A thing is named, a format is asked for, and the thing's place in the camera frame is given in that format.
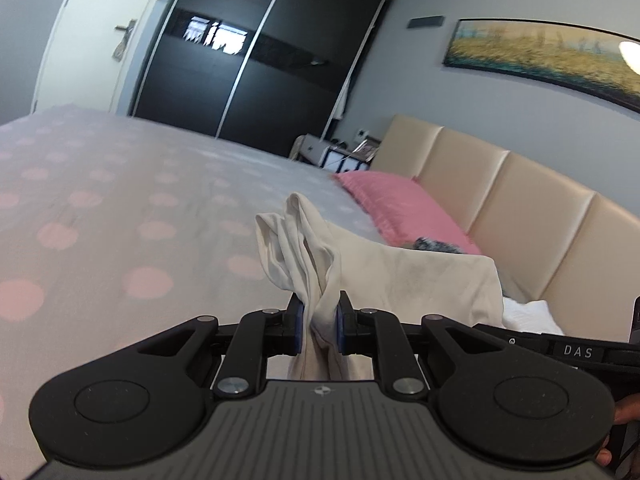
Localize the cream sweatshirt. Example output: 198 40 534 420
254 191 505 381

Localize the white textured cloth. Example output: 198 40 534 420
501 296 566 335

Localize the beige padded headboard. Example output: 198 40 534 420
372 114 640 346

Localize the metal door handle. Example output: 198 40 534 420
114 19 137 61

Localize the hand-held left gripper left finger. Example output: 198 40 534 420
137 292 306 395

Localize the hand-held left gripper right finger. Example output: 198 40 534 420
336 290 506 395

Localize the pink pillow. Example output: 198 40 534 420
332 170 482 256

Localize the landscape wall painting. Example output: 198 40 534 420
442 18 640 113

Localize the dark patterned folded cloth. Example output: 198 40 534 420
412 236 466 255

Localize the black sliding wardrobe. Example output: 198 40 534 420
129 0 391 158

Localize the polka dot bed cover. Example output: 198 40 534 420
0 104 388 476

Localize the person's right hand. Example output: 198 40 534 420
597 393 640 465

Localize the white nightstand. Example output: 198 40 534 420
291 133 378 171

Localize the white door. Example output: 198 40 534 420
31 0 193 116

